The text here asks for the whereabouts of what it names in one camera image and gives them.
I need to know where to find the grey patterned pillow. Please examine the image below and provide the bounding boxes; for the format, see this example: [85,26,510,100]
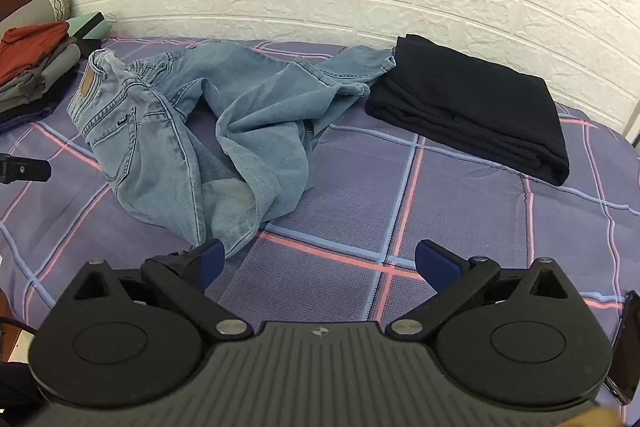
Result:
[0,0,74,38]

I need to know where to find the purple plaid bedsheet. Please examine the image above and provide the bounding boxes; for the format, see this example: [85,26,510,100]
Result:
[0,38,636,348]

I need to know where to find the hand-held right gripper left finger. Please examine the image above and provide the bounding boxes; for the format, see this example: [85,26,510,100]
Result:
[73,239,254,342]

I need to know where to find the light blue denim pants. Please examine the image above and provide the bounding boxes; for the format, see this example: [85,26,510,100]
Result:
[67,43,397,258]

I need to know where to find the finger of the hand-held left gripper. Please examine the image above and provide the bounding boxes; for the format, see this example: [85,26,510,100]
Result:
[0,154,52,184]

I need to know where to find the orange-red folded garment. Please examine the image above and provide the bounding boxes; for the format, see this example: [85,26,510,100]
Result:
[0,22,71,86]

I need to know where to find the dark navy folded garment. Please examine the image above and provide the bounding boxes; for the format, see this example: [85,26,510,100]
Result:
[0,69,78,135]

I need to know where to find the black folded garment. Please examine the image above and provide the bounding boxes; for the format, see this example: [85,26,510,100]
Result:
[365,34,571,186]

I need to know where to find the green and black pillow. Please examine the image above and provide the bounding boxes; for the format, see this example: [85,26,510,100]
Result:
[65,11,119,54]

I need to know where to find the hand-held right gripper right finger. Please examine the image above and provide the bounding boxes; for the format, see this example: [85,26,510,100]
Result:
[385,239,581,341]

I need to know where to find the grey folded garment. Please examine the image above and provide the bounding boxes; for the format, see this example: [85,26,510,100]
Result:
[0,42,82,114]

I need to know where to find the black smartphone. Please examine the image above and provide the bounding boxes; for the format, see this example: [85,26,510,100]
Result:
[603,290,640,406]

